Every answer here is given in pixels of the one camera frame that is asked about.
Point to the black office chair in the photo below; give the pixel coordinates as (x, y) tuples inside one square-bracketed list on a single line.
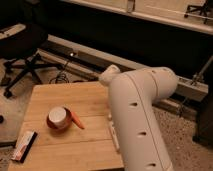
[(20, 52)]

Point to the orange carrot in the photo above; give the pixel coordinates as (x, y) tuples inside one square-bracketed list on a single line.
[(77, 121)]

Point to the white cup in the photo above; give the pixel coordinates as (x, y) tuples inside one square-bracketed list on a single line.
[(57, 116)]

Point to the orange bowl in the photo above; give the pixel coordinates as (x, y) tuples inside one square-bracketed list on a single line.
[(66, 124)]

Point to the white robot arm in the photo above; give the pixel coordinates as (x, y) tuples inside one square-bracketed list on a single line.
[(131, 95)]

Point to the long metal floor rail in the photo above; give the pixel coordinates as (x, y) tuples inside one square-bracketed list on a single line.
[(95, 58)]

